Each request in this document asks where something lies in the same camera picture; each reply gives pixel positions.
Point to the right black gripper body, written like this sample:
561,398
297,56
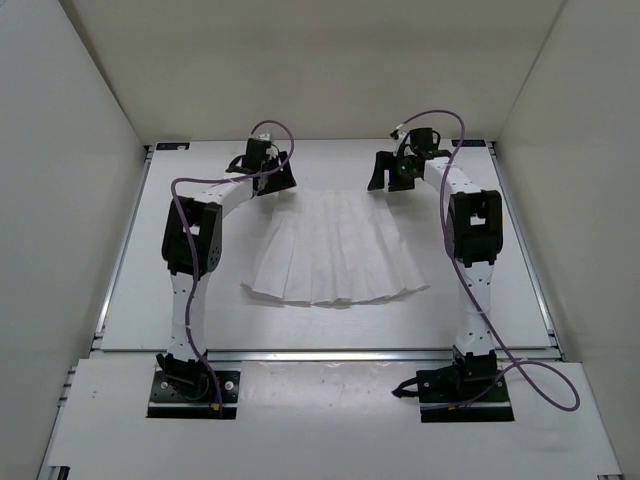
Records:
400,176

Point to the white pleated skirt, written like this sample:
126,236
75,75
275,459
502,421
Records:
333,247

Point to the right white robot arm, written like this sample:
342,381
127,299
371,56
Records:
471,218

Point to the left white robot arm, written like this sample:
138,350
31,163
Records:
192,241

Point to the right blue table label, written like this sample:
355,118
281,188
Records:
470,143

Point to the blue table label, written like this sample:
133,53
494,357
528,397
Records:
470,143
172,146

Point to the left blue table label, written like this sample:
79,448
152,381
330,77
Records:
172,146

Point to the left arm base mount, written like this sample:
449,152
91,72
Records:
188,390

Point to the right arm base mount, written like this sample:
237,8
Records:
469,390

